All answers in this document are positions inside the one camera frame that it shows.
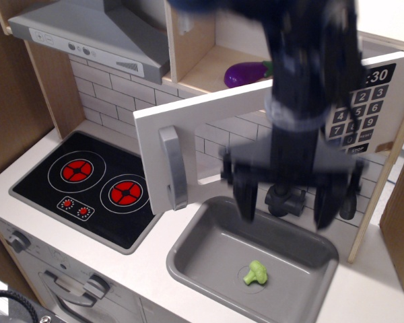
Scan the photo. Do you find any grey toy range hood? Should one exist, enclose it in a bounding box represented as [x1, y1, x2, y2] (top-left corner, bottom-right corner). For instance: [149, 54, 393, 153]
[9, 1, 170, 83]

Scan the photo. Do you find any grey oven door handle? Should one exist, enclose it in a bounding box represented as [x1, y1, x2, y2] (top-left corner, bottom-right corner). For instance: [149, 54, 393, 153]
[38, 271, 111, 308]

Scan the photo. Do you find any green toy broccoli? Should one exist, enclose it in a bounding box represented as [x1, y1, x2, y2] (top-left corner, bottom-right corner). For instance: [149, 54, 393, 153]
[243, 260, 268, 285]

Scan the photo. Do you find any dark grey toy faucet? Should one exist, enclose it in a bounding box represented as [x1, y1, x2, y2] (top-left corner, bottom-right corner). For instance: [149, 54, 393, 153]
[264, 183, 358, 221]

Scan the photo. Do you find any grey toy oven door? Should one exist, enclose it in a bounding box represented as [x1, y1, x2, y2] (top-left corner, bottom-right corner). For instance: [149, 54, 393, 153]
[0, 219, 182, 322]

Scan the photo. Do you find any purple toy eggplant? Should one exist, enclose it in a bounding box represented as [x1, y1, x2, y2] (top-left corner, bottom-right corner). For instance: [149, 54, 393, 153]
[224, 61, 273, 88]

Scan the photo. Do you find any white toy microwave door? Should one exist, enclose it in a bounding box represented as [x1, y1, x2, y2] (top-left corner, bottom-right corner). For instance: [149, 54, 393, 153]
[135, 51, 404, 213]

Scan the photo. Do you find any grey microwave door handle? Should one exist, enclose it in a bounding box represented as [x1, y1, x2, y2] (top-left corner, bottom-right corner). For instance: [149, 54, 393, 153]
[159, 126, 188, 211]

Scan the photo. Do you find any grey toy sink basin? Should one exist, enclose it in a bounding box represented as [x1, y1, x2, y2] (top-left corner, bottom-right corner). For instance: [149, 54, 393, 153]
[166, 196, 339, 322]

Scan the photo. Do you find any black device at bottom left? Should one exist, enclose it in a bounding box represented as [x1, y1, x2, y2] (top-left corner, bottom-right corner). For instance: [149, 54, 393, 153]
[0, 289, 65, 322]

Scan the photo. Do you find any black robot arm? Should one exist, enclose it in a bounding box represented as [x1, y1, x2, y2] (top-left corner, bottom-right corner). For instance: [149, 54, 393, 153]
[171, 1, 366, 229]

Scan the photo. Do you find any grey oven knob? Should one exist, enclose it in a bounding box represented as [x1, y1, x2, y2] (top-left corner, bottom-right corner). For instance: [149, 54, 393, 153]
[7, 231, 31, 254]

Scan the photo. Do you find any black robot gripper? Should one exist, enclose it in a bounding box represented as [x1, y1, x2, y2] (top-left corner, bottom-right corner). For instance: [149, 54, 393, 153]
[221, 127, 368, 230]

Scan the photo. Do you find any black toy stovetop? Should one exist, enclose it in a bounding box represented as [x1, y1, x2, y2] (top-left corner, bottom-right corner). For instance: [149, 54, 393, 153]
[9, 131, 160, 254]

